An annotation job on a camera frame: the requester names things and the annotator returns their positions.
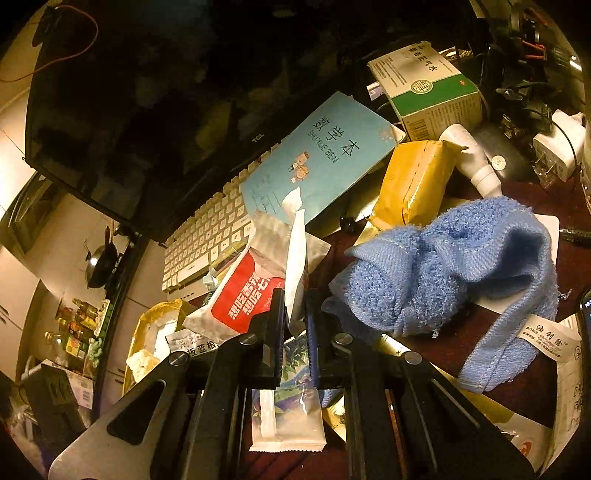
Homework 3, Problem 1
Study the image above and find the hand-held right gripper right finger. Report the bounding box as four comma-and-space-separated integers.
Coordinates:
305, 307, 536, 480

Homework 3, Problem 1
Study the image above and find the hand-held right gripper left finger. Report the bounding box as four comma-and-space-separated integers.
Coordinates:
48, 287, 289, 480

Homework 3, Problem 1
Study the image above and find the slim white sachet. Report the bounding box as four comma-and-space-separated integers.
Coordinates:
281, 187, 309, 337

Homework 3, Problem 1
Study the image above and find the blue terry towel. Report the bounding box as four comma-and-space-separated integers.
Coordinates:
321, 196, 561, 393

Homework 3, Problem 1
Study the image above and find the yellow packet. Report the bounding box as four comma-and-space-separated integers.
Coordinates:
355, 140, 469, 245

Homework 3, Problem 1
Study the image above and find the red white snack packet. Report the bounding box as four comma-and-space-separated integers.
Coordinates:
184, 222, 331, 344

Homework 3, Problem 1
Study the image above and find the white floral sachet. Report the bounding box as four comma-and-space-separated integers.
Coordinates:
249, 335, 326, 453

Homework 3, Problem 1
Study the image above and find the small white printed sachet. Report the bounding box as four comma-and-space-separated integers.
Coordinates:
166, 330, 222, 365

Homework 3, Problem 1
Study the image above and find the white computer keyboard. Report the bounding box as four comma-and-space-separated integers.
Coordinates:
161, 148, 278, 294

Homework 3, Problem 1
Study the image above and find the light blue notebook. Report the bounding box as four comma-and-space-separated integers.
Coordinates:
241, 91, 399, 228

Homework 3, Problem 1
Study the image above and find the metal wok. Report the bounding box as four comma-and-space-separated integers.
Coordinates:
85, 237, 121, 289

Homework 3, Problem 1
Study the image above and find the row of condiment bottles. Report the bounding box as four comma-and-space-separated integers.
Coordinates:
44, 298, 112, 370

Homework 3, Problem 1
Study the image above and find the black box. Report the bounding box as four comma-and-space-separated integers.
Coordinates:
23, 364, 93, 444

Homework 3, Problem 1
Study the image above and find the black computer monitor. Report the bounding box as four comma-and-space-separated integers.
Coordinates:
25, 0, 365, 243

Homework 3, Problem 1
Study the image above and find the white plastic bottle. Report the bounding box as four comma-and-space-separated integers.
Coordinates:
438, 124, 504, 199

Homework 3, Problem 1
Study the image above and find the white printed plastic bag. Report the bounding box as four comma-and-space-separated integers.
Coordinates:
508, 318, 585, 480

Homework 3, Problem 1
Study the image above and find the black smartphone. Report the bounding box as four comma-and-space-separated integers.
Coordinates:
577, 286, 591, 352

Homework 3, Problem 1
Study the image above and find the white green medicine box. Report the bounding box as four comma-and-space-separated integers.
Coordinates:
367, 41, 483, 141

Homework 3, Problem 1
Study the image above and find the white charger plug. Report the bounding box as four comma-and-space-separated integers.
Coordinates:
533, 108, 587, 181

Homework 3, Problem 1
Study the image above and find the orange cable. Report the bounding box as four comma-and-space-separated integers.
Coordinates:
0, 0, 100, 84

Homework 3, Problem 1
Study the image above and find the tangle of black cables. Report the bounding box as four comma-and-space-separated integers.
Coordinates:
480, 0, 583, 116

